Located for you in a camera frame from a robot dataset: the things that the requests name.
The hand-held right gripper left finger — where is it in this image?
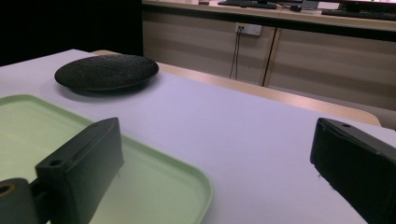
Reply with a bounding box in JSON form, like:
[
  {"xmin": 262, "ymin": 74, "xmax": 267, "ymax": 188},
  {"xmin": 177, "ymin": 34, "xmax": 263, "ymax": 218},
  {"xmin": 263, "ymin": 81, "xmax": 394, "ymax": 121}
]
[{"xmin": 35, "ymin": 117, "xmax": 125, "ymax": 224}]

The green plastic tray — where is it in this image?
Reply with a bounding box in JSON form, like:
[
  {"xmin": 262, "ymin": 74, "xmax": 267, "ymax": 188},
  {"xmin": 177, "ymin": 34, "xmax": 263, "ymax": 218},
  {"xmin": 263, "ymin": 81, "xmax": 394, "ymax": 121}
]
[{"xmin": 0, "ymin": 94, "xmax": 214, "ymax": 224}]

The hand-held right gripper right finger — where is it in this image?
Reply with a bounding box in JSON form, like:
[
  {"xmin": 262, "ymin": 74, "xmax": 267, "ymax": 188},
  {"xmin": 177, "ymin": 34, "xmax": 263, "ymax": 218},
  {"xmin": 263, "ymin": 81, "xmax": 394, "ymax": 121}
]
[{"xmin": 309, "ymin": 117, "xmax": 396, "ymax": 224}]

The white table mat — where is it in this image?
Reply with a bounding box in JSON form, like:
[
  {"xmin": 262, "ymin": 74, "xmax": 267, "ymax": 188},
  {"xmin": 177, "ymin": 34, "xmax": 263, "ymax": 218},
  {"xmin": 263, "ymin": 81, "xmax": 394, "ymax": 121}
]
[{"xmin": 0, "ymin": 49, "xmax": 396, "ymax": 224}]

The black keyboard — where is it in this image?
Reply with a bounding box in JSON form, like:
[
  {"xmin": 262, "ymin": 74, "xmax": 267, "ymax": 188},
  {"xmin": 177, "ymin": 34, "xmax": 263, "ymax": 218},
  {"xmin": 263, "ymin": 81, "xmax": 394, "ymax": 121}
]
[
  {"xmin": 320, "ymin": 8, "xmax": 396, "ymax": 22},
  {"xmin": 217, "ymin": 0, "xmax": 278, "ymax": 10}
]

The wooden cabinet counter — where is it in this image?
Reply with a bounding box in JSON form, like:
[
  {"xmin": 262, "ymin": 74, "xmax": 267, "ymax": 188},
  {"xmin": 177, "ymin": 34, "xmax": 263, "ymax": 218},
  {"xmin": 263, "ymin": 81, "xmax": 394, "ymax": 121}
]
[{"xmin": 141, "ymin": 0, "xmax": 396, "ymax": 112}]

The black textured plate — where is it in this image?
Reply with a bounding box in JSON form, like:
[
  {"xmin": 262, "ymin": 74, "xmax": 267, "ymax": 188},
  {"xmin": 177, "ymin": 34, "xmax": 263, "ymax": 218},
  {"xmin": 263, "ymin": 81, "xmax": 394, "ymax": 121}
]
[{"xmin": 54, "ymin": 53, "xmax": 160, "ymax": 91}]

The black power cable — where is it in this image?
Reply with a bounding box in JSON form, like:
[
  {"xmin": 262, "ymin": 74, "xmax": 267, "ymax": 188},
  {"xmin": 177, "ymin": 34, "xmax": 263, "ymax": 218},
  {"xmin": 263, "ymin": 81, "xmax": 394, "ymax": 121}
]
[
  {"xmin": 234, "ymin": 27, "xmax": 244, "ymax": 81},
  {"xmin": 229, "ymin": 27, "xmax": 242, "ymax": 79}
]

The white wall socket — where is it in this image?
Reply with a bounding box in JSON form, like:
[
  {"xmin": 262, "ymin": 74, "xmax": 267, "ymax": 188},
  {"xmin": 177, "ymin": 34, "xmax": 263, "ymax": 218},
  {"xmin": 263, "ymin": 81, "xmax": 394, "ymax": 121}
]
[{"xmin": 235, "ymin": 22, "xmax": 262, "ymax": 37}]

